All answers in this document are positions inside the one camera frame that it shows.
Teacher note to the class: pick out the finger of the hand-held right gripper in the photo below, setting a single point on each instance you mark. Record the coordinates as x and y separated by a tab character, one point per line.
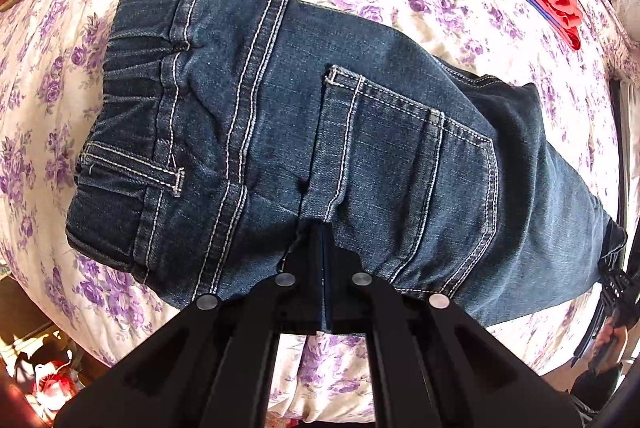
607	303

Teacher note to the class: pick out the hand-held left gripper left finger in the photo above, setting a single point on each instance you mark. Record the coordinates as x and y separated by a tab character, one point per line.
311	258

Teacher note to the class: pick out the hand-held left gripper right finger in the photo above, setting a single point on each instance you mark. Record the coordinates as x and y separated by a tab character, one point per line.
336	268

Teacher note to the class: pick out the dark blue denim pants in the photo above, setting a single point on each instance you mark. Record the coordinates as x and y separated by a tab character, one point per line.
300	132

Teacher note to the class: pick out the person's right hand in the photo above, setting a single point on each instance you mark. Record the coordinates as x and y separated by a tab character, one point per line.
612	338

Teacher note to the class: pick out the red white cloth bundle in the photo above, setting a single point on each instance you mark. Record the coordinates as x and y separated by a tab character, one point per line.
47	380

